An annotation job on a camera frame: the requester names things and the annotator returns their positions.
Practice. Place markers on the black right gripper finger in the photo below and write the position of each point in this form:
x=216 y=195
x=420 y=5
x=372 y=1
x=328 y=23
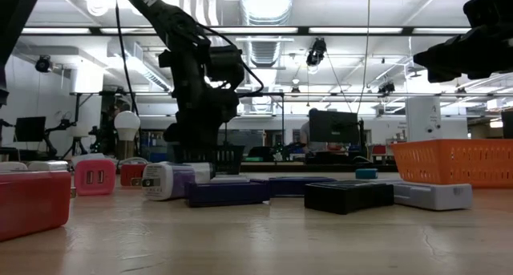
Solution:
x=445 y=62

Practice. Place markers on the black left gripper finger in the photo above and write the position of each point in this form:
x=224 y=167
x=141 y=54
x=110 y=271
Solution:
x=208 y=132
x=178 y=132

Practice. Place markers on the small red wall charger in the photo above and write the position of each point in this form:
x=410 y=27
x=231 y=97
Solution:
x=130 y=172

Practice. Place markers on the white purple wall charger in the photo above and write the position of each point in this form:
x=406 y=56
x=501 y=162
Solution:
x=156 y=192

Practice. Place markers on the navy blue box pale lid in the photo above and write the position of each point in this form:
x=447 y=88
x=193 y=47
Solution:
x=224 y=195

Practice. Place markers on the pink USB wall charger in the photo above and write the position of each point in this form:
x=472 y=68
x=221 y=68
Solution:
x=82 y=187

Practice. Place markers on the white wall adapter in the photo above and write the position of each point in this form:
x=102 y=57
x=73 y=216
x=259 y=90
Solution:
x=48 y=166
x=12 y=167

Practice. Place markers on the grey white box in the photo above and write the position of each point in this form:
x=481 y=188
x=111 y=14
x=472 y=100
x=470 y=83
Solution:
x=433 y=196

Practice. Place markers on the small teal box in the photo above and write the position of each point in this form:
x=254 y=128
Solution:
x=366 y=174

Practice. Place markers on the black box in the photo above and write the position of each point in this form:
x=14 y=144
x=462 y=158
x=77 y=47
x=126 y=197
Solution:
x=344 y=199

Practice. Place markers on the large red power adapter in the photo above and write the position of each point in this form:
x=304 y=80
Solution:
x=32 y=203

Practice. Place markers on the black background robot arm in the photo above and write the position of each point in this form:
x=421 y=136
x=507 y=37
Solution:
x=66 y=125

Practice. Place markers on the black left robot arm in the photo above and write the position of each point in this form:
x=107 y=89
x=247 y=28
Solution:
x=160 y=10

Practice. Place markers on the blue storage bins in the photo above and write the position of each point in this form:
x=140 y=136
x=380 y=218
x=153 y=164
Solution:
x=158 y=156

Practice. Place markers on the black plastic basket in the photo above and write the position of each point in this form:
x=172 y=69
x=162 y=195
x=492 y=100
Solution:
x=230 y=158

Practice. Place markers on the white light bulb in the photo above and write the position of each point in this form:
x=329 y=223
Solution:
x=127 y=124

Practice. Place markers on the white pillar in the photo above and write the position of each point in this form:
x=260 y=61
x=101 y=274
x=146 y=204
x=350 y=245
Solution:
x=422 y=118

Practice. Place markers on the black ceiling spotlight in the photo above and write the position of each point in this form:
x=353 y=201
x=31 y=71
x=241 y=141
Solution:
x=43 y=63
x=386 y=87

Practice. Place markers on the black computer monitor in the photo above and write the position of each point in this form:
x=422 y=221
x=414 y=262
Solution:
x=332 y=126
x=507 y=124

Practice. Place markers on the person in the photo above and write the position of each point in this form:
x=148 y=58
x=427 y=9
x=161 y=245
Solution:
x=304 y=132

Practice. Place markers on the orange plastic basket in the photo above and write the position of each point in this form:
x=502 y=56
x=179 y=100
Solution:
x=453 y=162

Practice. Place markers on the small black monitor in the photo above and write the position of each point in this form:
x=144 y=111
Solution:
x=30 y=128

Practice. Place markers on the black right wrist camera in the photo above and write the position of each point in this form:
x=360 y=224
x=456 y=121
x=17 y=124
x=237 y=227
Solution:
x=493 y=6

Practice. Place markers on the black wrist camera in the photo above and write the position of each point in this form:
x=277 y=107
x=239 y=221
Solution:
x=493 y=6
x=224 y=64

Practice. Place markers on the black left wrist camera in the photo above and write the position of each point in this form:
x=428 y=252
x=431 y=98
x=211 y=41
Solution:
x=224 y=64

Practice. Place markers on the black aluminium rig frame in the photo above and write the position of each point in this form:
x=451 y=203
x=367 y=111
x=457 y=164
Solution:
x=320 y=167

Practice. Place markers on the silver ventilation duct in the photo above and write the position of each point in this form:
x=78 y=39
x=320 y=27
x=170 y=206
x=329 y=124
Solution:
x=266 y=6

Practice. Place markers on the black hanging camera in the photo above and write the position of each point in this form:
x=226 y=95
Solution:
x=316 y=52

